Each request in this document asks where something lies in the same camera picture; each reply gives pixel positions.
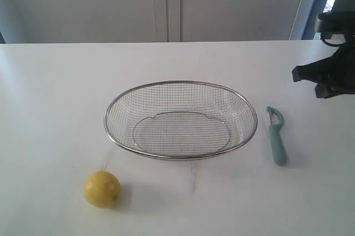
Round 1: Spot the oval wire mesh basket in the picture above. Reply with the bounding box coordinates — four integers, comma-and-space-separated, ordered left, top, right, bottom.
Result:
104, 81, 258, 161

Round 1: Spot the black right camera cable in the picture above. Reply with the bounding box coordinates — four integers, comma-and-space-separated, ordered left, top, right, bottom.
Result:
320, 31, 347, 47

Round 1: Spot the teal handled peeler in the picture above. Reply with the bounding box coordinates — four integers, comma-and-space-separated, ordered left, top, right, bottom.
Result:
266, 106, 287, 166

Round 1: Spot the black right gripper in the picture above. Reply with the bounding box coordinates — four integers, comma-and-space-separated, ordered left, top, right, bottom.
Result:
292, 43, 354, 99

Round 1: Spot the yellow lemon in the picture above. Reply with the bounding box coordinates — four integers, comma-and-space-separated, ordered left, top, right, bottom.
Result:
83, 170, 121, 208

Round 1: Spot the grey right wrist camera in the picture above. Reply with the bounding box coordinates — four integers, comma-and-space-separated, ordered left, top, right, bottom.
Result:
315, 11, 354, 33

